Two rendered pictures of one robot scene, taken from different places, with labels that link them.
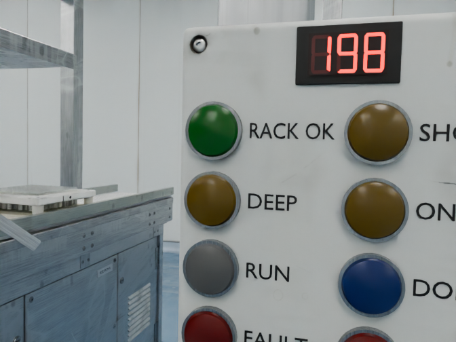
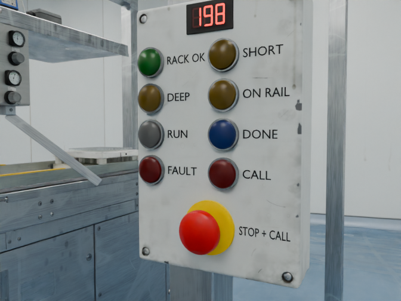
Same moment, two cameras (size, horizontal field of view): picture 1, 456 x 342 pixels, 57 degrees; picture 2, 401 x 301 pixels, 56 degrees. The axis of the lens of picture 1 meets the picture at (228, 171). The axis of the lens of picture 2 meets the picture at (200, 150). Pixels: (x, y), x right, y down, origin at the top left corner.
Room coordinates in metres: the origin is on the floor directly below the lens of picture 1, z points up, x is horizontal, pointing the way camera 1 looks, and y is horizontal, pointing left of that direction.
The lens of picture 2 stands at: (-0.15, -0.12, 0.96)
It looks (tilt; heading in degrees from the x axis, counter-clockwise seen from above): 3 degrees down; 12
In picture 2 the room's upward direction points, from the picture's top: straight up
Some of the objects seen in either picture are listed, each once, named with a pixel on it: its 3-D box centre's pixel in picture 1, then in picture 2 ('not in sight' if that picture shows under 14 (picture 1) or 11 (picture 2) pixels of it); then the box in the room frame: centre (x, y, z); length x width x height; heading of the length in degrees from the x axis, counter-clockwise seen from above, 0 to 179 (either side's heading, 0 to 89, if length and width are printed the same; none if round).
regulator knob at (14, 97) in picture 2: not in sight; (14, 95); (0.65, 0.51, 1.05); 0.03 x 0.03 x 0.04; 74
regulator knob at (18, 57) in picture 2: not in sight; (17, 56); (0.67, 0.51, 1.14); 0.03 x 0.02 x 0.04; 164
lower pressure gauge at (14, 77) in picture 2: not in sight; (13, 77); (0.66, 0.51, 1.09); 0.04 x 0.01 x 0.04; 164
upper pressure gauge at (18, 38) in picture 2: not in sight; (17, 39); (0.67, 0.51, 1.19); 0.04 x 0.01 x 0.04; 164
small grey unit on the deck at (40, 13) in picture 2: not in sight; (40, 22); (0.88, 0.59, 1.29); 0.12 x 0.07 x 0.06; 164
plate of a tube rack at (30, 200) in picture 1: (34, 195); (101, 153); (1.19, 0.55, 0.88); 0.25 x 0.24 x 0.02; 74
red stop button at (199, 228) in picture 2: not in sight; (206, 229); (0.19, -0.05, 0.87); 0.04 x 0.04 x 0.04; 74
